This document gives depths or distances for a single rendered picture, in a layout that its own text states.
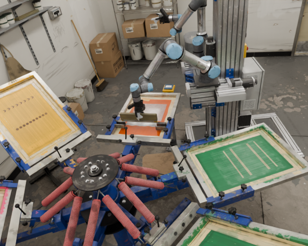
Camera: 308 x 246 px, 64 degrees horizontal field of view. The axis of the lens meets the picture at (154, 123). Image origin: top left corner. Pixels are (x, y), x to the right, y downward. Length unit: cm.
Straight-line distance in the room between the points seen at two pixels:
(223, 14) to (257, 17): 330
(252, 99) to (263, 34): 312
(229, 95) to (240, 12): 71
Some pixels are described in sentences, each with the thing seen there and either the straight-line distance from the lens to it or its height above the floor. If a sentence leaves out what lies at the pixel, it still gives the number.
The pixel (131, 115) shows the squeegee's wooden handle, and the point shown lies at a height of 113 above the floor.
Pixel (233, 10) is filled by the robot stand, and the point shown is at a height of 182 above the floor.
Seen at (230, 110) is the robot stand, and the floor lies 76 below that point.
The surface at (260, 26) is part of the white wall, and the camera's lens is 574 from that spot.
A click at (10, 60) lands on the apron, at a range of 385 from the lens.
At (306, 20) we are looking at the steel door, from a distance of 593.
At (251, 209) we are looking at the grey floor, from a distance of 297.
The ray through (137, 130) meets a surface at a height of 95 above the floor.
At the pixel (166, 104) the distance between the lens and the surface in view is 269.
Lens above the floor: 246
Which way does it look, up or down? 38 degrees down
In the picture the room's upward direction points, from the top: 10 degrees counter-clockwise
